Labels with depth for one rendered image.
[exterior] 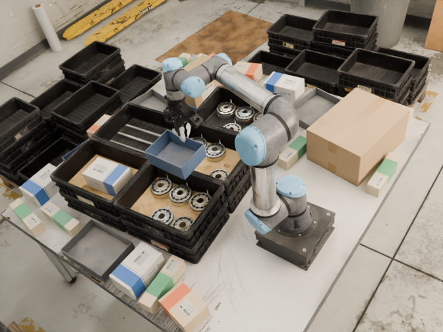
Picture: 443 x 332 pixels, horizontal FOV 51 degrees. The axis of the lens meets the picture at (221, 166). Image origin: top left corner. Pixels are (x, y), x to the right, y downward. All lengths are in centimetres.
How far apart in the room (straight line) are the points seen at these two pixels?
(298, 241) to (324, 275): 17
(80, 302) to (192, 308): 125
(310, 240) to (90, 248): 100
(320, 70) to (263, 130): 212
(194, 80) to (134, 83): 206
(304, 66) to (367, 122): 137
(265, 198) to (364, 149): 65
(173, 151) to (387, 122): 100
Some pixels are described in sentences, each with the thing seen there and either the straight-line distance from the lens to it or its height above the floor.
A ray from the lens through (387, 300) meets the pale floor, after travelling 274.
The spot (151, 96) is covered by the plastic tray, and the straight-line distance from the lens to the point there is 295.
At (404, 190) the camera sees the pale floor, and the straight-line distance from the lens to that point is 321.
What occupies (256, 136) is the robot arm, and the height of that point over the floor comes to 144.
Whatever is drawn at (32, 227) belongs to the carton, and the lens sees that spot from 238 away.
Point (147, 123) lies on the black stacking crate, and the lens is 255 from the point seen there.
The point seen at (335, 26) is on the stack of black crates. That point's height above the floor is 50.
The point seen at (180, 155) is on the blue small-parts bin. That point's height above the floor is 107.
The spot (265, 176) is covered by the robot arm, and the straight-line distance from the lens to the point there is 155.
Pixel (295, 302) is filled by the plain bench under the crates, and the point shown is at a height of 70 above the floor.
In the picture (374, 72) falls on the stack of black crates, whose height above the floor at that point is 49.
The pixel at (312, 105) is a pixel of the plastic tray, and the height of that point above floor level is 70.
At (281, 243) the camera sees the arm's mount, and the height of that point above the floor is 80.
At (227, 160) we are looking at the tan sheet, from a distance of 222.
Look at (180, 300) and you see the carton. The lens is 188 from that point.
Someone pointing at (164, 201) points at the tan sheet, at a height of 83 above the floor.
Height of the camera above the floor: 239
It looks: 45 degrees down
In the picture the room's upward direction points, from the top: 12 degrees counter-clockwise
